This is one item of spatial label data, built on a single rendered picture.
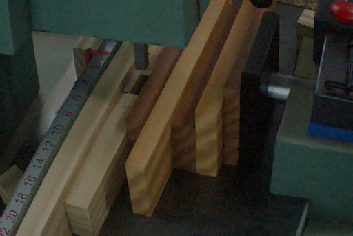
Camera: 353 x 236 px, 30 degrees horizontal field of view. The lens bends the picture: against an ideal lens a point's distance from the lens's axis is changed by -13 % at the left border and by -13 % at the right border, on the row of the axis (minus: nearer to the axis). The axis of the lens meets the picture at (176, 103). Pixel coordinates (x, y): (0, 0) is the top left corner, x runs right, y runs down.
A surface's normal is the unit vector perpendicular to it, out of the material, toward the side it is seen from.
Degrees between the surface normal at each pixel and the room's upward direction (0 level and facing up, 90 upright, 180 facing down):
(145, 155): 0
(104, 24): 90
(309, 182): 90
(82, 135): 0
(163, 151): 90
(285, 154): 90
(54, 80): 0
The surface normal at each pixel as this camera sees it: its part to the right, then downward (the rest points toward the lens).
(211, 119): -0.31, 0.63
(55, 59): -0.04, -0.76
